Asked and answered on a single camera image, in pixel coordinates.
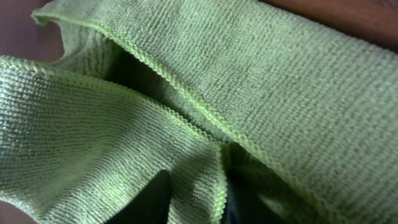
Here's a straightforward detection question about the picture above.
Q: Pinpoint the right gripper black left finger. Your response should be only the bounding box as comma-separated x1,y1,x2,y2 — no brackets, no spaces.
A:
105,170,170,224

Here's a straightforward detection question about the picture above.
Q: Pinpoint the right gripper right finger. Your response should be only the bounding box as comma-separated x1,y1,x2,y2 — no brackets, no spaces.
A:
222,170,280,224

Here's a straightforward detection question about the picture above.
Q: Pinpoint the light green microfiber cloth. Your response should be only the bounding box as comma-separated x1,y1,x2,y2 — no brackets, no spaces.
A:
1,1,397,223

